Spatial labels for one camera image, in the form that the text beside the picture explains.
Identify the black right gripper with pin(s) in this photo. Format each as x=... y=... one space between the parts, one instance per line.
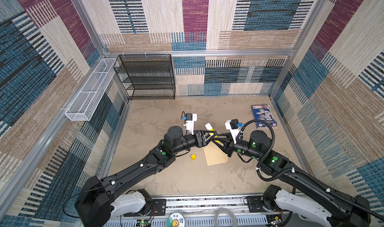
x=228 y=148

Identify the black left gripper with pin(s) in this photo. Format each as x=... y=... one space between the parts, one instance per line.
x=199 y=140

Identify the manila paper envelope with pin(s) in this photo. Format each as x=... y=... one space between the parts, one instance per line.
x=214 y=155

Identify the yellow glue stick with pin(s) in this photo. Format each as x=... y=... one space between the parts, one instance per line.
x=210 y=128

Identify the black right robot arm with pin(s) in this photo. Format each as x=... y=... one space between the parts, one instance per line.
x=322 y=204

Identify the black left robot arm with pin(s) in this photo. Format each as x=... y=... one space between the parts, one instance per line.
x=94 y=202

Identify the blue comic paperback book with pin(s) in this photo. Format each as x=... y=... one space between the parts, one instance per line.
x=263 y=112

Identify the clear plastic tube loop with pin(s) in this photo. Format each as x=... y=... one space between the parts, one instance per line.
x=223 y=214

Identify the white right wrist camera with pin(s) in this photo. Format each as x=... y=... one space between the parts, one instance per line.
x=236 y=129

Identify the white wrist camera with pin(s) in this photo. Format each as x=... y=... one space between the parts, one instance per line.
x=189 y=119
x=236 y=129

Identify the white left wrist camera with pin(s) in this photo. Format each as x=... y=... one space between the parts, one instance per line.
x=189 y=119

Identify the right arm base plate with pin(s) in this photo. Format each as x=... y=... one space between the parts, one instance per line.
x=257 y=204

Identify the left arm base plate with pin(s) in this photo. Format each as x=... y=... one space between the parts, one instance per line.
x=157 y=207

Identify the black wire mesh shelf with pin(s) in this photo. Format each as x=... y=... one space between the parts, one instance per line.
x=147 y=76

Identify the white wire mesh basket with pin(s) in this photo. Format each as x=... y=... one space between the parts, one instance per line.
x=87 y=100

